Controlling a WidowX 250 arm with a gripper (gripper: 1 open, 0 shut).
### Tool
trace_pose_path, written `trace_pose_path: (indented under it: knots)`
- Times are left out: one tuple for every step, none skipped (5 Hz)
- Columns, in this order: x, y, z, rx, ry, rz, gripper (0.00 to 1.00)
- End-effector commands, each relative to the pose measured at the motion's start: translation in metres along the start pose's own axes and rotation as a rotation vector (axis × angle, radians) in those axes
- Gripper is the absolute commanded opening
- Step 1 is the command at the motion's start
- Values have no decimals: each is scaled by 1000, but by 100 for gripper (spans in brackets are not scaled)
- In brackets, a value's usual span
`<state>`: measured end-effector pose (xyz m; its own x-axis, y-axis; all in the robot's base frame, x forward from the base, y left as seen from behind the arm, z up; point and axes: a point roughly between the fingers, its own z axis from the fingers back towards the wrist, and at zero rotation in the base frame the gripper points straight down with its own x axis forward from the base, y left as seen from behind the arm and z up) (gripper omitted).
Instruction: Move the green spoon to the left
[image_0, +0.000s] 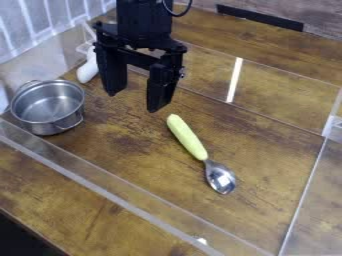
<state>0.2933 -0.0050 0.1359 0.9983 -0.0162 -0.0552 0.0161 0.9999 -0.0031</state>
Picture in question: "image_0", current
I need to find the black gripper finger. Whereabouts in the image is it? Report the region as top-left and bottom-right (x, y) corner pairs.
(95, 43), (127, 97)
(147, 63), (183, 113)

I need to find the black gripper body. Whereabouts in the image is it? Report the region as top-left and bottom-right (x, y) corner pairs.
(91, 0), (188, 70)

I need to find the green handled metal spoon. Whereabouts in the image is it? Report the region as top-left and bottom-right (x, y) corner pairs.
(167, 114), (236, 195)

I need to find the white toy mushroom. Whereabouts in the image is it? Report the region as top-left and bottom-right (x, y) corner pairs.
(76, 46), (99, 83)

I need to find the clear acrylic stand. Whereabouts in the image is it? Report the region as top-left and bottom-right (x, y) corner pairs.
(75, 20), (118, 56)

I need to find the black bar on table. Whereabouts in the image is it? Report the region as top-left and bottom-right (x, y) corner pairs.
(216, 4), (305, 32)

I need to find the small steel pot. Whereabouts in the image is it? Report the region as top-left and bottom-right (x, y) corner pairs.
(9, 80), (86, 136)

